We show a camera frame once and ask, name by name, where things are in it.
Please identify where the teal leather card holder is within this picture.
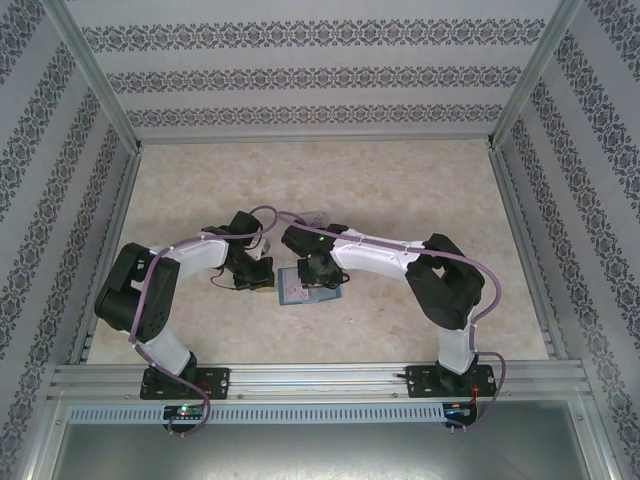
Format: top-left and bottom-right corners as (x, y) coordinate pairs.
(275, 266), (346, 307)

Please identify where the left controller board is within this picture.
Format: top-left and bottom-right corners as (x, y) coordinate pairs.
(162, 404), (206, 422)

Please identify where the controller board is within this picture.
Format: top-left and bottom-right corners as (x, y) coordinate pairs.
(442, 401), (479, 422)
(162, 404), (206, 422)

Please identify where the grey metal panel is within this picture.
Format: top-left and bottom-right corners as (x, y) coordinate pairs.
(27, 394), (615, 480)

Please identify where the right controller board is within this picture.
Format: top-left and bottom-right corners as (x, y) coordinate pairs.
(442, 401), (479, 422)

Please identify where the thin black left cable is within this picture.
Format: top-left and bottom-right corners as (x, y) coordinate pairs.
(211, 266), (239, 291)

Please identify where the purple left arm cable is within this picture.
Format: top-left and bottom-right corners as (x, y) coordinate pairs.
(130, 205), (280, 437)

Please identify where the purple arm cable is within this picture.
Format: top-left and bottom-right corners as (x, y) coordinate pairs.
(277, 212), (512, 432)
(130, 205), (280, 437)

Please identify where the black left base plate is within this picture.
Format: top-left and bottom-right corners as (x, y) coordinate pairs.
(139, 367), (231, 401)

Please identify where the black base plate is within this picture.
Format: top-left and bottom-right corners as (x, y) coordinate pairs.
(405, 364), (499, 399)
(139, 367), (231, 401)

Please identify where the aluminium back rail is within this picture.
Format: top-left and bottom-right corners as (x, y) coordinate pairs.
(138, 133), (495, 147)

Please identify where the aluminium front rail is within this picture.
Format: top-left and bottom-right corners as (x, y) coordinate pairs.
(49, 363), (586, 402)

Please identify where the slotted grey cable duct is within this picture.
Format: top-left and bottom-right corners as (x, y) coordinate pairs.
(67, 403), (446, 424)

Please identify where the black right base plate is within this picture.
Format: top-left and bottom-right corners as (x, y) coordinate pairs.
(405, 364), (499, 399)

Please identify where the aluminium side rail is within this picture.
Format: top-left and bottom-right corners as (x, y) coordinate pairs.
(487, 144), (570, 361)

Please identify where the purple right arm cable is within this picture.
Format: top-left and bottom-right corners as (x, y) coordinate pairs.
(277, 212), (512, 432)

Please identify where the aluminium frame post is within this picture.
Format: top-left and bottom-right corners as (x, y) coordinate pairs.
(486, 0), (585, 150)
(42, 0), (145, 152)

